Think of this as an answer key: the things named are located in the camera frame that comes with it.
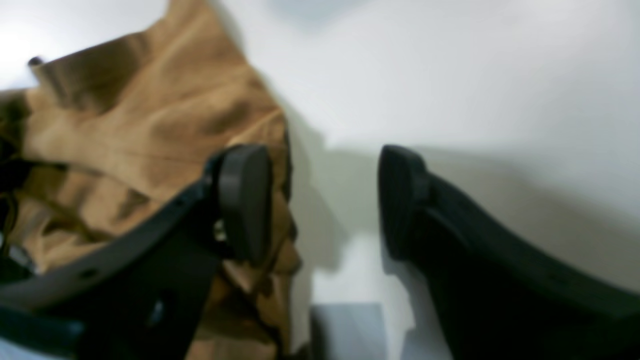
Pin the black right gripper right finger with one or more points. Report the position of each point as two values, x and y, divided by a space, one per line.
496 296

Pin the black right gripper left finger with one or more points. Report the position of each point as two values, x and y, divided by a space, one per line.
141 297

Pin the brown t-shirt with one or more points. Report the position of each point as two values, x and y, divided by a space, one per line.
117 130

